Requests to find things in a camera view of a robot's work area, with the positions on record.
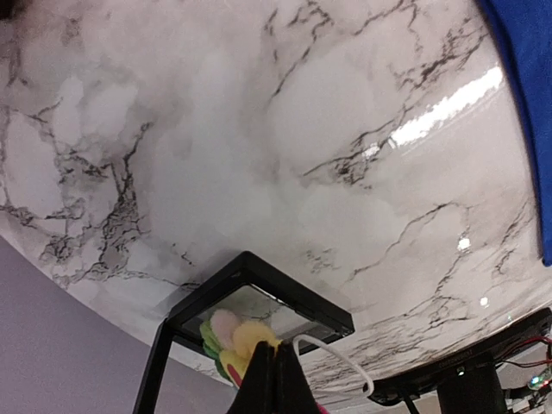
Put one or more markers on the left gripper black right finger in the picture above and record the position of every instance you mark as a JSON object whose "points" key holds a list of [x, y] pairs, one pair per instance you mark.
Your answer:
{"points": [[292, 392]]}

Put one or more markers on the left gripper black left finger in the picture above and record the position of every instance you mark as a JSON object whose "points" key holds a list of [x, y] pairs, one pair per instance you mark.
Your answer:
{"points": [[256, 394]]}

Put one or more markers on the blue printed t-shirt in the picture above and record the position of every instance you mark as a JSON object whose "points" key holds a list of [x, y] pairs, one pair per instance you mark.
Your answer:
{"points": [[522, 33]]}

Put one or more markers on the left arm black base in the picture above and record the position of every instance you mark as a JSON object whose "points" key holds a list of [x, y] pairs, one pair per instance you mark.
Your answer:
{"points": [[467, 380]]}

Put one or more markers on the black box with flower brooch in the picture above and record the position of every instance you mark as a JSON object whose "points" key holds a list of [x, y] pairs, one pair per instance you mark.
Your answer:
{"points": [[245, 291]]}

